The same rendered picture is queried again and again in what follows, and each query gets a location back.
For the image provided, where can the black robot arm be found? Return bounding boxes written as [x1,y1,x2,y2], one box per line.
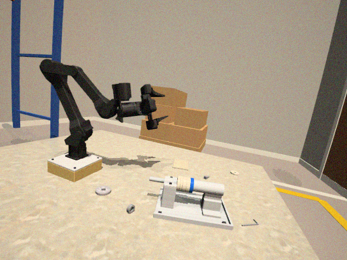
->
[40,59,157,160]

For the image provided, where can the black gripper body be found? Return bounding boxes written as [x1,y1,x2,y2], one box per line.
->
[132,84,158,130]

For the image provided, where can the black ring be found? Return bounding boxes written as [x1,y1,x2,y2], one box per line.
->
[126,204,135,213]

